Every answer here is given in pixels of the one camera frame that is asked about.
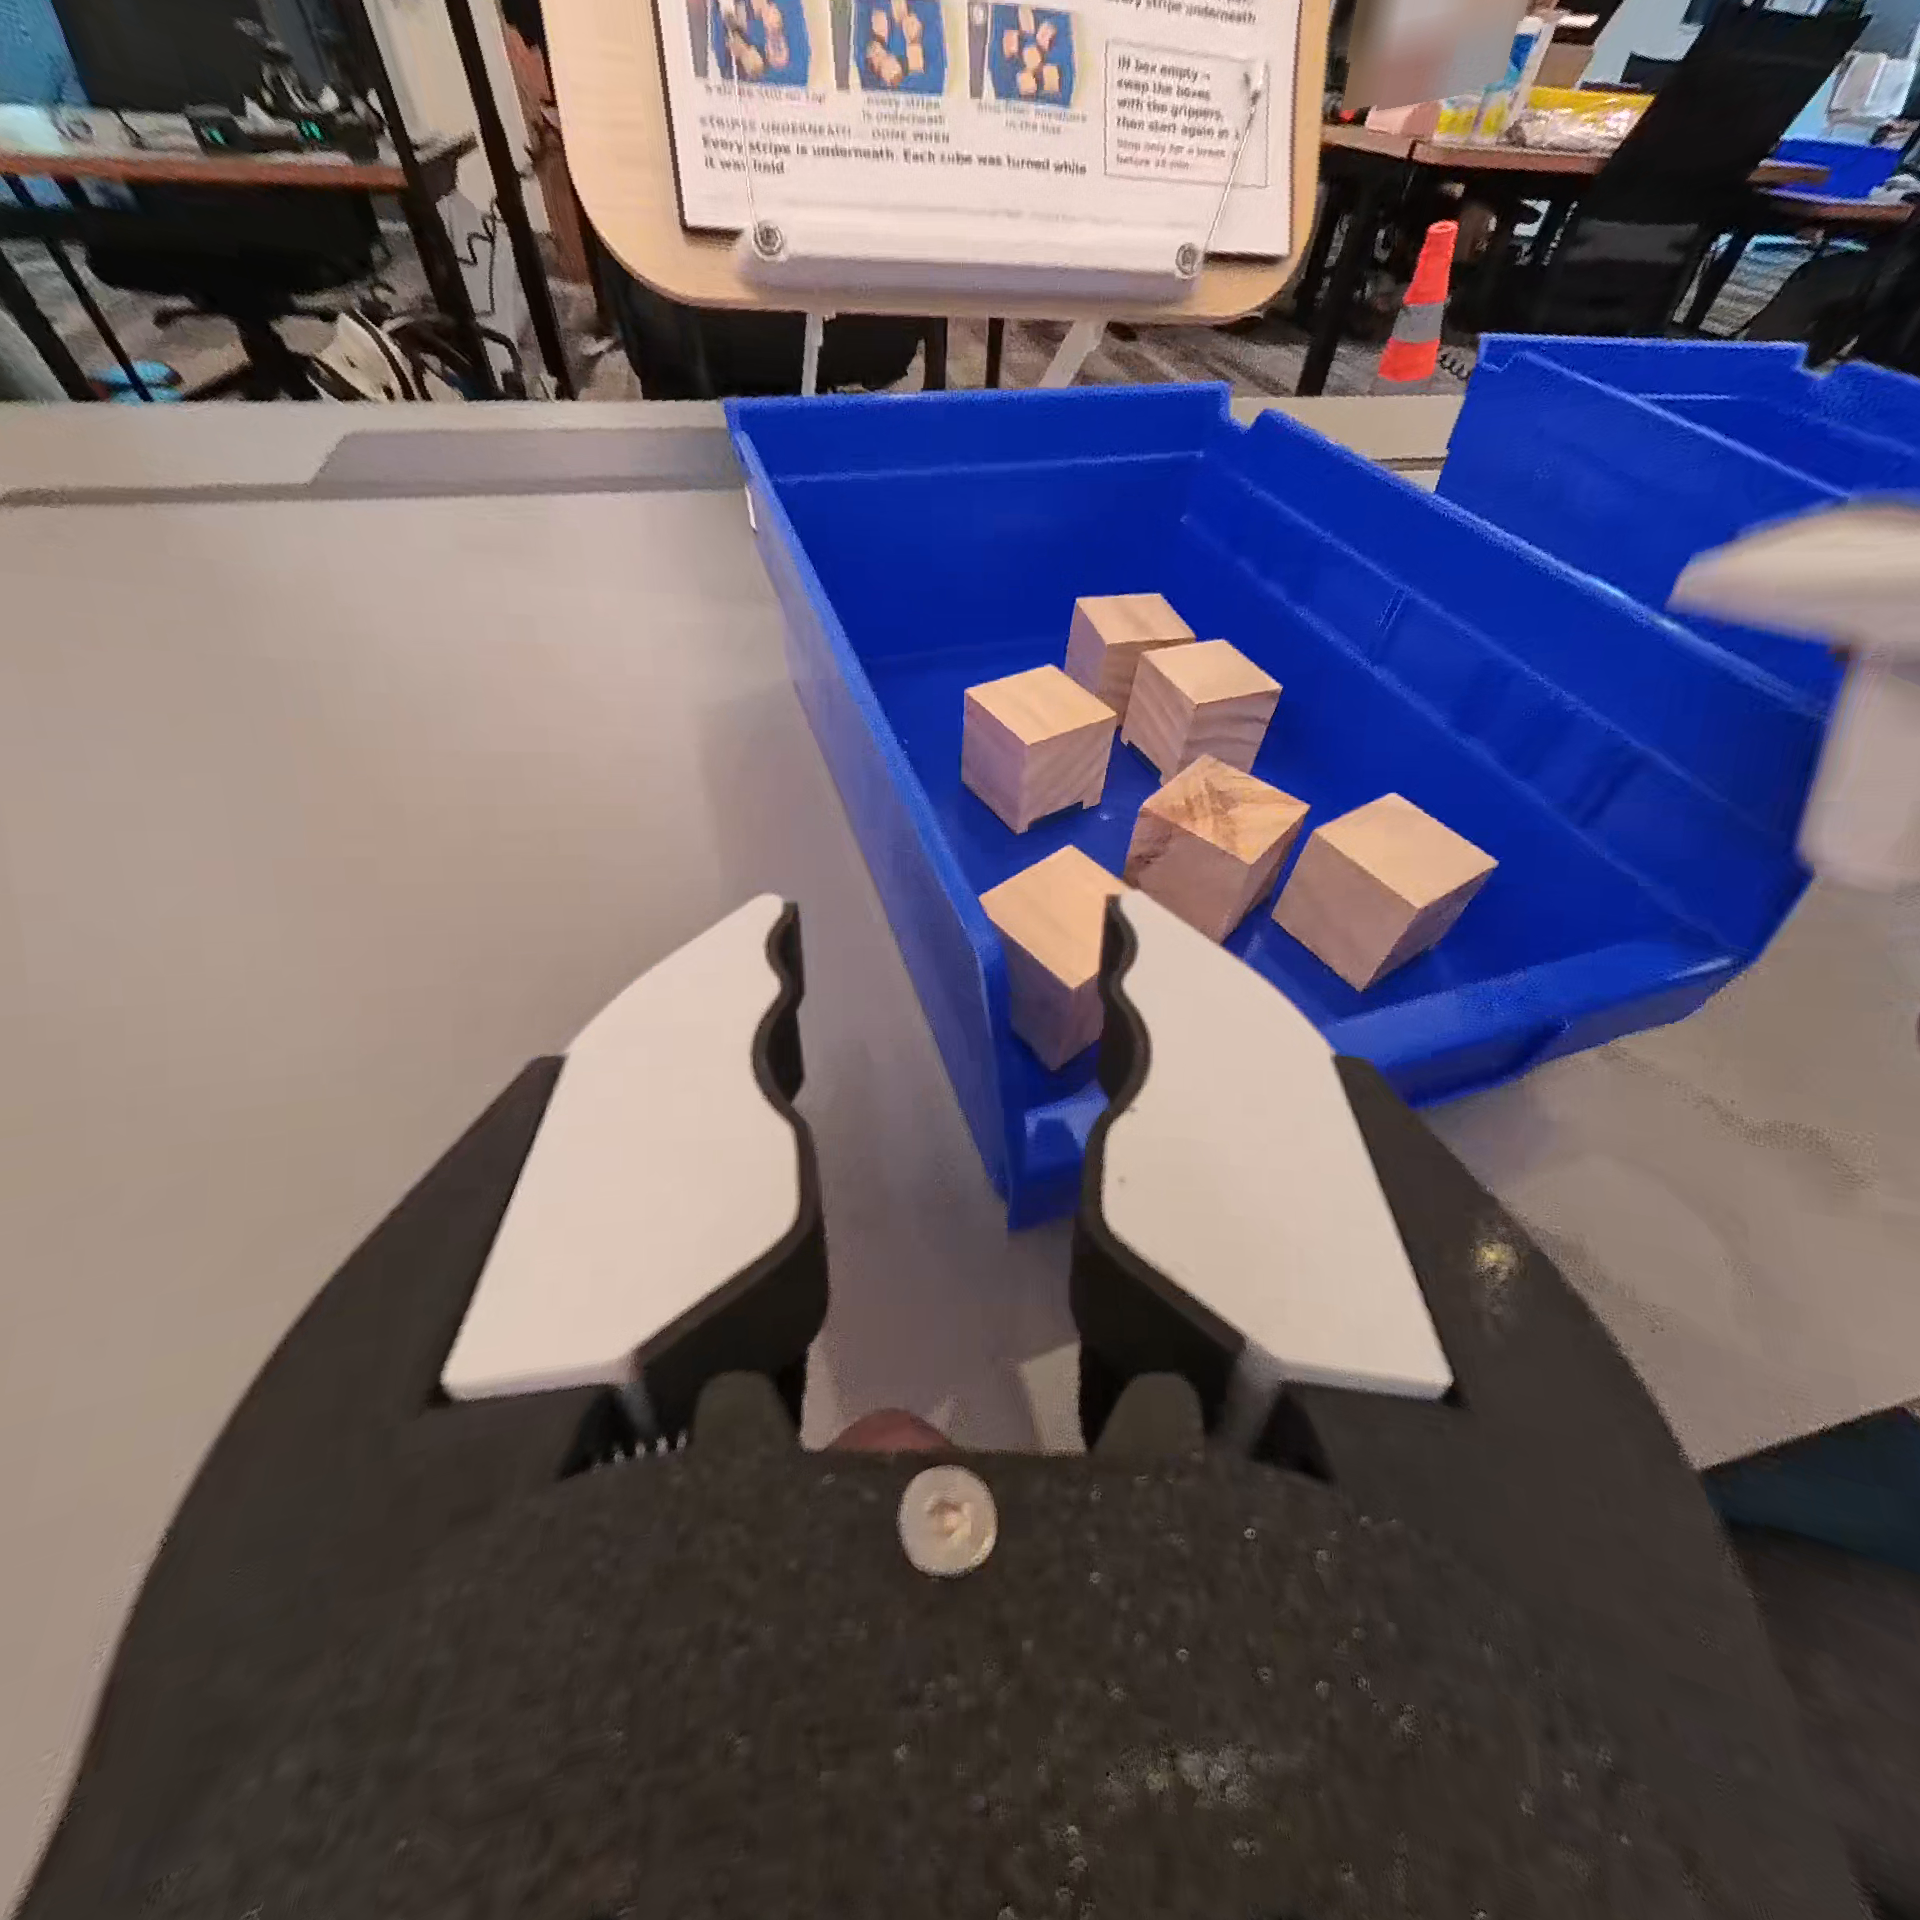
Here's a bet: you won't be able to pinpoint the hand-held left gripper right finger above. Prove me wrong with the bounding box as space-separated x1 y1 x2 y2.
1073 891 1456 1453

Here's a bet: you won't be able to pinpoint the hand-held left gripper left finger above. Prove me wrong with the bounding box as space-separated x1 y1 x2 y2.
439 893 830 1449

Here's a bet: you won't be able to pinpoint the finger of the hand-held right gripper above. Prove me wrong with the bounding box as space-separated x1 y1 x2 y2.
1669 502 1920 889

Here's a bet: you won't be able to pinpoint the blue plastic bin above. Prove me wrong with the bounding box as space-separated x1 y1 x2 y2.
725 382 1840 1233
1435 333 1920 706

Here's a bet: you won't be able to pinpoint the cluster of wooden cubes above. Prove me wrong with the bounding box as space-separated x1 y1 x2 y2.
961 593 1502 1074

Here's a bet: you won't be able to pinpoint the grey desk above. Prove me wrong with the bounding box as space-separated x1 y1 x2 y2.
0 394 1920 1854

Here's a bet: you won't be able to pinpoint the small background blue bin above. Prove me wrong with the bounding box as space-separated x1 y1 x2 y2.
1774 135 1904 201

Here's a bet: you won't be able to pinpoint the black office chair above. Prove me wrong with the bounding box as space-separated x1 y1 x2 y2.
1517 0 1871 345

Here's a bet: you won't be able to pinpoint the orange traffic cone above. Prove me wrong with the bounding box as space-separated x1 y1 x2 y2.
1376 220 1461 389

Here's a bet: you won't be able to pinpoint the brown work table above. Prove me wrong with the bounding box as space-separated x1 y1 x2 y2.
1297 127 1920 396

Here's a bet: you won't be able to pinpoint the instruction board on white stand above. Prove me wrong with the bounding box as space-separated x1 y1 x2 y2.
537 0 1336 325

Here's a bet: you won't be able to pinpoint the white instruction sheet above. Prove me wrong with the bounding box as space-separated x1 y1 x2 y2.
653 0 1305 261

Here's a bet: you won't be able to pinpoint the brown table black legs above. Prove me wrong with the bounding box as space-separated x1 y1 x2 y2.
0 138 483 405

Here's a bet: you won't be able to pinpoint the black metal frame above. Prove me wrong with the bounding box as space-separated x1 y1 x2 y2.
330 0 586 399

